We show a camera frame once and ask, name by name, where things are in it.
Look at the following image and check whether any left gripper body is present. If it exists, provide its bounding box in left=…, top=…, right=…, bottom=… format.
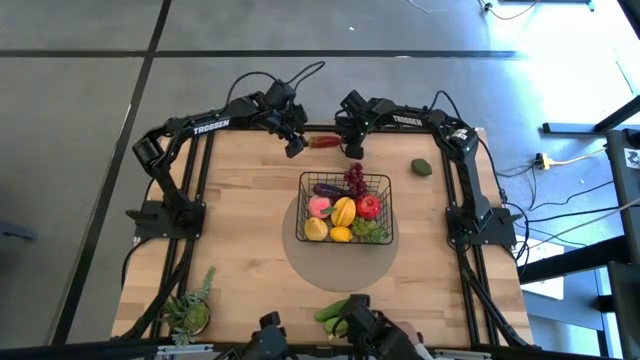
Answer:
left=262, top=104, right=310, bottom=141

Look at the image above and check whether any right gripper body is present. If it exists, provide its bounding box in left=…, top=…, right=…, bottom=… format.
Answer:
left=334, top=110, right=374, bottom=146

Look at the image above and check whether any red chili pepper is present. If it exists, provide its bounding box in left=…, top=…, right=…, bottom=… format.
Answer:
left=308, top=134, right=344, bottom=150

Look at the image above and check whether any red grapes bunch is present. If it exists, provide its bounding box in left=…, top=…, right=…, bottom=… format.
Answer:
left=343, top=162, right=370, bottom=200

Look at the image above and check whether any black wire basket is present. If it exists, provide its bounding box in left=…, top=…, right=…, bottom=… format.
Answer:
left=294, top=170, right=395, bottom=245

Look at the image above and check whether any purple eggplant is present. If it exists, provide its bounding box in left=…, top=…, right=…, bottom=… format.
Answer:
left=312, top=182, right=351, bottom=199

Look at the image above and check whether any red apple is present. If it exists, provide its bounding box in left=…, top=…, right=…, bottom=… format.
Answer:
left=355, top=194, right=383, bottom=221

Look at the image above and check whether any yellow starfruit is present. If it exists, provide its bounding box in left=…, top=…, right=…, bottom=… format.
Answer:
left=330, top=196, right=358, bottom=228

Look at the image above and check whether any pink peach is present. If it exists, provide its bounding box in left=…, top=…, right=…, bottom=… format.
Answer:
left=307, top=195, right=335, bottom=220

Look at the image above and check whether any green avocado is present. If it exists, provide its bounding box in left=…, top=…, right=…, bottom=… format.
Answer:
left=410, top=157, right=434, bottom=178

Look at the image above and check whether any green grapes bunch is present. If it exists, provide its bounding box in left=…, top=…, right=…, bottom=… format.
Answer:
left=349, top=216, right=390, bottom=245

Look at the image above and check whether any yellow pear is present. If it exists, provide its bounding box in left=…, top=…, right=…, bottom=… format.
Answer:
left=303, top=216, right=330, bottom=242

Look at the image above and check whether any long green cucumber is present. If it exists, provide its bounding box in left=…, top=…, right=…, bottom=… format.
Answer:
left=313, top=298, right=351, bottom=323

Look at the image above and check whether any short green cucumber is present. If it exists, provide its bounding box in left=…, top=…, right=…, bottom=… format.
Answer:
left=322, top=317, right=350, bottom=339

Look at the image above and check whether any round grey mat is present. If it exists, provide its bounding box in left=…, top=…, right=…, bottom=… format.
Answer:
left=281, top=192, right=401, bottom=294

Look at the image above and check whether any potted succulent plant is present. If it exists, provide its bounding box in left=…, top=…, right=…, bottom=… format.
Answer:
left=159, top=266, right=217, bottom=349

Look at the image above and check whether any black floor beam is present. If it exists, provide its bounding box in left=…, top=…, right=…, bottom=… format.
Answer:
left=519, top=234, right=632, bottom=285

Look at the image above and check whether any black equipment stand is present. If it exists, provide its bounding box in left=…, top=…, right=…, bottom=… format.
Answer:
left=604, top=127, right=640, bottom=360

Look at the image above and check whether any black front beam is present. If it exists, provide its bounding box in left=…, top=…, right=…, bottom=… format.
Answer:
left=0, top=338, right=640, bottom=360

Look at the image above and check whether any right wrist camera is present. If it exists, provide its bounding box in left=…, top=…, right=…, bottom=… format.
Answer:
left=339, top=89, right=369, bottom=115

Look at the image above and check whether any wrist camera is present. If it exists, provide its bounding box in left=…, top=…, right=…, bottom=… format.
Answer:
left=263, top=79, right=297, bottom=109
left=339, top=89, right=369, bottom=115

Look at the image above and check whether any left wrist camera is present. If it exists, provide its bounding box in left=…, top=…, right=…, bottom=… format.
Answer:
left=263, top=79, right=297, bottom=109

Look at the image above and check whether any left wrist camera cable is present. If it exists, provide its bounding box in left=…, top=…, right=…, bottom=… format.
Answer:
left=224, top=60, right=327, bottom=109

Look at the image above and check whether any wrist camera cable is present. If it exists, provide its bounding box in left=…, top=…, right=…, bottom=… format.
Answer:
left=224, top=60, right=327, bottom=109
left=428, top=89, right=464, bottom=121

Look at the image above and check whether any black table frame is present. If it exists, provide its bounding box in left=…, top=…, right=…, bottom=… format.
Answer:
left=119, top=123, right=534, bottom=351

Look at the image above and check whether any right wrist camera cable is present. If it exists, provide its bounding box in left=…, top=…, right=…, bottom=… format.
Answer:
left=428, top=89, right=464, bottom=121

